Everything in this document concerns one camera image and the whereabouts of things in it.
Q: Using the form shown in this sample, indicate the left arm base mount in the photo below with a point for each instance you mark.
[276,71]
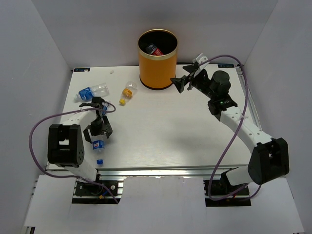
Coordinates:
[87,193]

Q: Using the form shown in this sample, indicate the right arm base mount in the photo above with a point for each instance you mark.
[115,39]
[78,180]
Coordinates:
[239,199]

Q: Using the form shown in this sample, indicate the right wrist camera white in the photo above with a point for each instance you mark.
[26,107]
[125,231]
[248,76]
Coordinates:
[199,63]

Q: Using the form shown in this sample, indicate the orange cylindrical bin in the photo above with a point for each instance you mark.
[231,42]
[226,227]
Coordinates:
[155,72]

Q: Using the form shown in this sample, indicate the blue corner sticker right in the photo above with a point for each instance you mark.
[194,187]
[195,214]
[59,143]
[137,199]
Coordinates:
[226,66]

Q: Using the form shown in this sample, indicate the blue cap pepsi bottle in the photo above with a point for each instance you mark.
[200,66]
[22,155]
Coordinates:
[98,146]

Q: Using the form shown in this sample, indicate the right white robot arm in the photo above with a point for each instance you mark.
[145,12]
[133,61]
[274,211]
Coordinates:
[168,129]

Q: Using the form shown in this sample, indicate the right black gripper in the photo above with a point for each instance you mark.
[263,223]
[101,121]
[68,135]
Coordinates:
[180,83]

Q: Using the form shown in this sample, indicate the large blue label bottle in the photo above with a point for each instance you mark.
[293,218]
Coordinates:
[106,105]

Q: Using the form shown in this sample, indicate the red label water bottle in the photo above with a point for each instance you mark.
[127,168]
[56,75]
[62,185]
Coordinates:
[153,50]

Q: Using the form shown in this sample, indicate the blue corner sticker left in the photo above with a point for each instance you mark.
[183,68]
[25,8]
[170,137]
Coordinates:
[81,70]

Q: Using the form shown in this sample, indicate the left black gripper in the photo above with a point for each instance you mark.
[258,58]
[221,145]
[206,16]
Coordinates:
[105,129]

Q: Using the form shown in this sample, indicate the blue corner sticker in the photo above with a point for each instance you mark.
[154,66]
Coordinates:
[81,70]
[226,66]

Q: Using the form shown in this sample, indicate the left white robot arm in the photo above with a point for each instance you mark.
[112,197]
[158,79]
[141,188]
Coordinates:
[66,140]

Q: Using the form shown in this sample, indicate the yellow cap small bottle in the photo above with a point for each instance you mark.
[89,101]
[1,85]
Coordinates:
[128,92]

